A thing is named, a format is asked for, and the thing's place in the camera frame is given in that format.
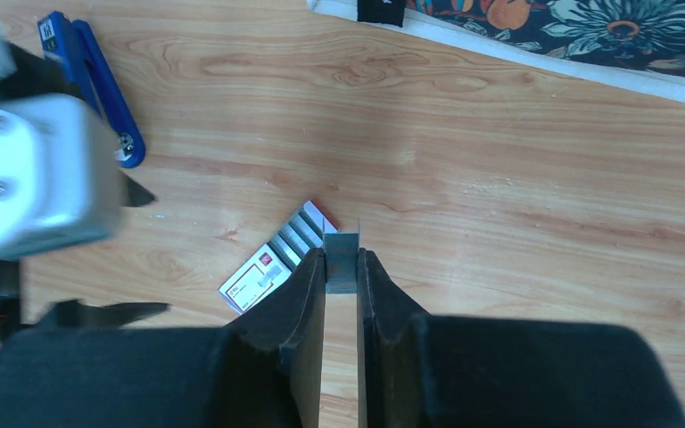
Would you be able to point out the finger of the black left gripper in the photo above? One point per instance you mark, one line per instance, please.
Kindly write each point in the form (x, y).
(136, 195)
(77, 314)

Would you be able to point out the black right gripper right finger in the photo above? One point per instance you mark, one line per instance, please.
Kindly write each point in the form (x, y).
(394, 372)

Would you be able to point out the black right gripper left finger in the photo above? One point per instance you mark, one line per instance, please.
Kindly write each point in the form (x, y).
(272, 372)

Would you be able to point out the grey staple strip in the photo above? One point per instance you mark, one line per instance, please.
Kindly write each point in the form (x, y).
(341, 258)

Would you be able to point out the red white staple box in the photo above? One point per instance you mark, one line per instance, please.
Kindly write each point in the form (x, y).
(273, 263)

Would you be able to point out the blue stapler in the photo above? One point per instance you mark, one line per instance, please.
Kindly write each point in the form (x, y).
(74, 46)

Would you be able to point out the beige floral tote bag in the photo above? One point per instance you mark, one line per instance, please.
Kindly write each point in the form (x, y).
(633, 45)

